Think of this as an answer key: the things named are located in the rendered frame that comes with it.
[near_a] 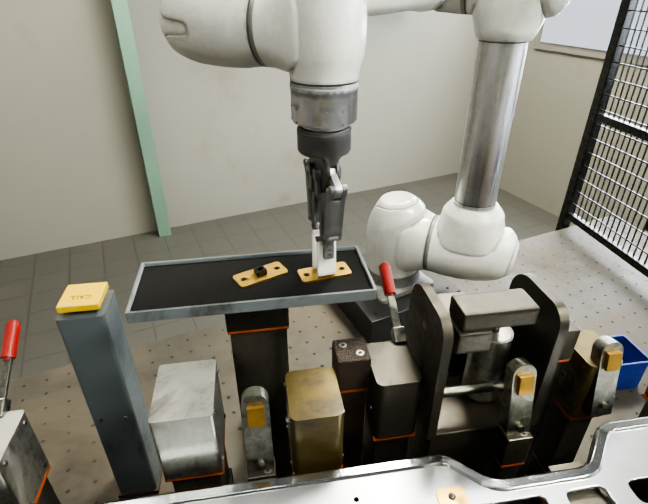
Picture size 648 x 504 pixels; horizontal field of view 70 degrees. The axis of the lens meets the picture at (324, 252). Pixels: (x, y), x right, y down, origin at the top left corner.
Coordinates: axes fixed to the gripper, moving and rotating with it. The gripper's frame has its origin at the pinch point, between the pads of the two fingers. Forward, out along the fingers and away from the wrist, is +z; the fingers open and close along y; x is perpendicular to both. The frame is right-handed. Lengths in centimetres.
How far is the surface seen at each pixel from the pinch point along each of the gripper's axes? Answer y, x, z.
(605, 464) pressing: 34.5, 29.2, 19.9
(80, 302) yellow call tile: -3.9, -36.8, 4.0
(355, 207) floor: -250, 110, 120
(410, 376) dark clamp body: 18.2, 7.1, 11.9
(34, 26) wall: -255, -81, -14
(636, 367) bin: 7, 76, 43
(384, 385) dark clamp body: 18.6, 2.8, 11.9
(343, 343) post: 10.7, -0.5, 9.9
